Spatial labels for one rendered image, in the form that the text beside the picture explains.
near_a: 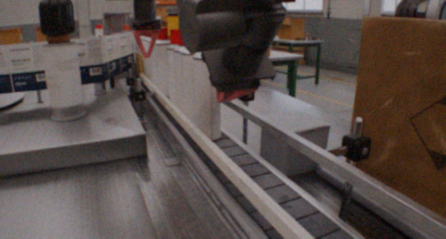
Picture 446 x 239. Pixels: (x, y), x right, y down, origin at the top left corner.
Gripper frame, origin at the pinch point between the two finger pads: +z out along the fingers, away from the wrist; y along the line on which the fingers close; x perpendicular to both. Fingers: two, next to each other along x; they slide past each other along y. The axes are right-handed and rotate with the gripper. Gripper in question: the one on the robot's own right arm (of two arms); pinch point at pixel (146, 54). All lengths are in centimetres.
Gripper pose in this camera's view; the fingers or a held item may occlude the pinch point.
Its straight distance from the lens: 81.1
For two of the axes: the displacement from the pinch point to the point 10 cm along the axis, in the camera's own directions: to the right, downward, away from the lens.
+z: 0.1, 9.5, 3.0
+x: 9.1, -1.3, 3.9
